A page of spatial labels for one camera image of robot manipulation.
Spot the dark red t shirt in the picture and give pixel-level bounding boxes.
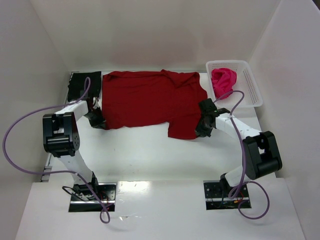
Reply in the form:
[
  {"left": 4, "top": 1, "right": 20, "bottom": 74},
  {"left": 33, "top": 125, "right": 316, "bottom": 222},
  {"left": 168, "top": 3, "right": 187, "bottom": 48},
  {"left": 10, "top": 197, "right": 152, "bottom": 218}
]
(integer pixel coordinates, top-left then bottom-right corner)
[{"left": 101, "top": 69, "right": 208, "bottom": 140}]

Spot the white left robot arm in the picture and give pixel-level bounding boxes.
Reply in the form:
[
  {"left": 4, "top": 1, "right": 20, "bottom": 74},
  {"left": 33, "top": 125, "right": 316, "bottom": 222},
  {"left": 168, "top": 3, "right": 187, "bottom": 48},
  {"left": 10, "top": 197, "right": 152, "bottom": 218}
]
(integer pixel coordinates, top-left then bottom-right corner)
[{"left": 42, "top": 100, "right": 106, "bottom": 195}]

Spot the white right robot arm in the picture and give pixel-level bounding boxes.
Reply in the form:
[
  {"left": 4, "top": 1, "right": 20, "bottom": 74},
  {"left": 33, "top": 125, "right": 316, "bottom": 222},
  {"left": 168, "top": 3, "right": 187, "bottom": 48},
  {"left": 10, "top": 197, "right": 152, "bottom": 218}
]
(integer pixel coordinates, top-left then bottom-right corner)
[{"left": 195, "top": 98, "right": 283, "bottom": 197}]

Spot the black folded t shirt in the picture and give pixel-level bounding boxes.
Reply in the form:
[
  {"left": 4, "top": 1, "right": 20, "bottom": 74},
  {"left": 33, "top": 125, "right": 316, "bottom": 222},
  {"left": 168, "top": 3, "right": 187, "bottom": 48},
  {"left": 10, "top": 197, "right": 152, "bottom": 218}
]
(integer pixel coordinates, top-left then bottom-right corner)
[{"left": 67, "top": 71, "right": 102, "bottom": 103}]

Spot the pink crumpled t shirt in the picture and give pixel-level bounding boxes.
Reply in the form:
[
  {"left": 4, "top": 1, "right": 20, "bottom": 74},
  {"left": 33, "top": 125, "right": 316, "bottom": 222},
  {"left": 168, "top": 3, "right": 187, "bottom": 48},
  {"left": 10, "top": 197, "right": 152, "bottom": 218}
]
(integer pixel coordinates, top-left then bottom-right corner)
[{"left": 211, "top": 68, "right": 237, "bottom": 100}]

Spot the white plastic basket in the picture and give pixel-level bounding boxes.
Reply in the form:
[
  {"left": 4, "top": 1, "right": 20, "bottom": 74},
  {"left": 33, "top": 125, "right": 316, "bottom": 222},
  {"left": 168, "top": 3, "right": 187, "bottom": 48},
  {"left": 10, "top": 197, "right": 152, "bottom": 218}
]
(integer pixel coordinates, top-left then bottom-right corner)
[{"left": 205, "top": 60, "right": 263, "bottom": 109}]

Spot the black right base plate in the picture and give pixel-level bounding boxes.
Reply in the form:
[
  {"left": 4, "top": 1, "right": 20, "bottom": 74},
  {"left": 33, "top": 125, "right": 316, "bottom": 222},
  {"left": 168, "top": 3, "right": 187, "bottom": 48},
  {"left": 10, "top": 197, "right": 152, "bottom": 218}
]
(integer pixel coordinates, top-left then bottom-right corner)
[{"left": 203, "top": 180, "right": 251, "bottom": 210}]

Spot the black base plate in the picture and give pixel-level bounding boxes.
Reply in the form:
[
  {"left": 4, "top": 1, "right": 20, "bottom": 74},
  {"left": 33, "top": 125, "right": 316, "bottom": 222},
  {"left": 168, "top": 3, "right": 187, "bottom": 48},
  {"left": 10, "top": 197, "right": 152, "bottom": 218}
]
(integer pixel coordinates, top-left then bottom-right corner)
[
  {"left": 203, "top": 180, "right": 251, "bottom": 210},
  {"left": 61, "top": 183, "right": 117, "bottom": 213}
]

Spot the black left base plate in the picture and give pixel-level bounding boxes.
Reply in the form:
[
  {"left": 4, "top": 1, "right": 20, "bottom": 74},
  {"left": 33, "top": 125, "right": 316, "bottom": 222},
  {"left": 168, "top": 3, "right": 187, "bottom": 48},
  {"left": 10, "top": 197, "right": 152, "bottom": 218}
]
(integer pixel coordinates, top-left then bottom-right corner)
[{"left": 61, "top": 183, "right": 117, "bottom": 213}]

